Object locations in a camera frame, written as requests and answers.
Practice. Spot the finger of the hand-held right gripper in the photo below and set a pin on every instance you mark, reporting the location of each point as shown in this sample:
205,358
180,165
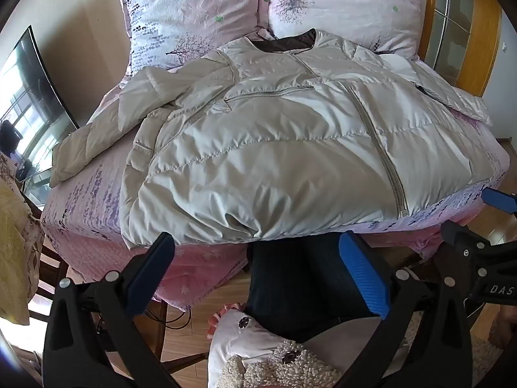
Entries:
464,241
499,201

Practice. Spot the white puffer jacket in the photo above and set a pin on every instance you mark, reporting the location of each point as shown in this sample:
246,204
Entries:
262,149

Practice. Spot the dark wooden chair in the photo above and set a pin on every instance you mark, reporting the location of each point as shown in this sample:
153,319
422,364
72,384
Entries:
48,262

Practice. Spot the person's white fleece garment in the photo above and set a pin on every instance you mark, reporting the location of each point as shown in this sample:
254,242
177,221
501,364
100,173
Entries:
250,343

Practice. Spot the person's right hand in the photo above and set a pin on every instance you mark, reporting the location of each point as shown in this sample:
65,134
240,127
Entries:
504,329

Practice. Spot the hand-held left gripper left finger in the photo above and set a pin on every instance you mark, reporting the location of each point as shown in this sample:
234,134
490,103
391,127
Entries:
141,283

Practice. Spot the yellow patterned cloth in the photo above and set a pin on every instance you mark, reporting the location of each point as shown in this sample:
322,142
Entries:
16,242

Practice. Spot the pink pillow with purple dots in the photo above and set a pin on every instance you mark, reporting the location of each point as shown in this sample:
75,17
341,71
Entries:
181,16

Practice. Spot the dark framed window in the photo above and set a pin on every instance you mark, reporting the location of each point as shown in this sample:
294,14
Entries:
36,89

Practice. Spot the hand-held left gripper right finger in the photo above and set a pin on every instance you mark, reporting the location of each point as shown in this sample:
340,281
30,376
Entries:
363,275

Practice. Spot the pink pillow with tree print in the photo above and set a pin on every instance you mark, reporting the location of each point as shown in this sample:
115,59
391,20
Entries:
343,4

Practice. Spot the wooden framed glass door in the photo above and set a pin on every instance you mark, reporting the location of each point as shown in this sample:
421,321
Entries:
490,48

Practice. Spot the person's legs in dark pants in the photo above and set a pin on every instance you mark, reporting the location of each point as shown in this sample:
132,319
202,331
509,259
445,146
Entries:
291,283

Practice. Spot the glass television stand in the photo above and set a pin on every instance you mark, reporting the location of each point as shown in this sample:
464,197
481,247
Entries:
36,186

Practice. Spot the bed with pink floral sheet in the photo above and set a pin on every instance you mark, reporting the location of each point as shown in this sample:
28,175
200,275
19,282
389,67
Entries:
89,210

